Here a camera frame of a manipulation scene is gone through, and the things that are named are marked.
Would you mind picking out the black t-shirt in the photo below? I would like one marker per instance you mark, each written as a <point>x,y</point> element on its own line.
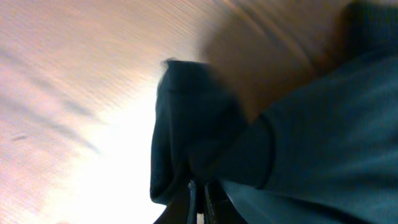
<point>326,153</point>

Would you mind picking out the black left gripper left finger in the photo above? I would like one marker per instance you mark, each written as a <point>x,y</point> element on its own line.
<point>182,209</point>

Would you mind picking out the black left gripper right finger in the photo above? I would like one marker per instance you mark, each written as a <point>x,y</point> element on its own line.
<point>218,208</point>

